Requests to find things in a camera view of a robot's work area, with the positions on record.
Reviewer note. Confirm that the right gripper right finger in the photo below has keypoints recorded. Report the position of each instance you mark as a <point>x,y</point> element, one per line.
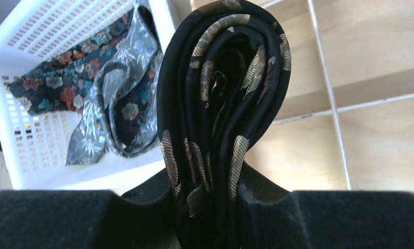
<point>272,217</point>

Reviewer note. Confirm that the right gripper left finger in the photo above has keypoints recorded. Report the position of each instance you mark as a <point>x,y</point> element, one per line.
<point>140,218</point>

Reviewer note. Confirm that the black floral tie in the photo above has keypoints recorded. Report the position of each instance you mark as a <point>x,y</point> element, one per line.
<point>223,79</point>

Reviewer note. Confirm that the grey blue patterned tie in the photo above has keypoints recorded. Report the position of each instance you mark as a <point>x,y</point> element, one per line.
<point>120,109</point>

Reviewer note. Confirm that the white plastic basket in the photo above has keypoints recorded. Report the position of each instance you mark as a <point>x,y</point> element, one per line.
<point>35,146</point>

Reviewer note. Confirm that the wooden compartment tray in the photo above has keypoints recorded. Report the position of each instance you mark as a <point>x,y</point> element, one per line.
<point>347,122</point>

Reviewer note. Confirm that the dark colourful patterned tie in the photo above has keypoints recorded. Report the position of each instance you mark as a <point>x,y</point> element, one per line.
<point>62,83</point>

